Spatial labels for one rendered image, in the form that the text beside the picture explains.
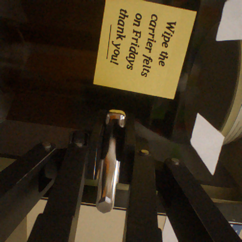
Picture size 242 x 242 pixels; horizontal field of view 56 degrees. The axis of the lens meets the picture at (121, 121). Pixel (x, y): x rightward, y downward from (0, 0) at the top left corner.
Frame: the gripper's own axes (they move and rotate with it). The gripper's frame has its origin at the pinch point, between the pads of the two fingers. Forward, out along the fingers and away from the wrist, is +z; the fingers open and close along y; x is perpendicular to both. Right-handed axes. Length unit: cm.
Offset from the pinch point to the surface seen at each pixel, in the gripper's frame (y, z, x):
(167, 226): 23, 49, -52
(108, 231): 2, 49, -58
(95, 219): -3, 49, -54
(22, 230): -26, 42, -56
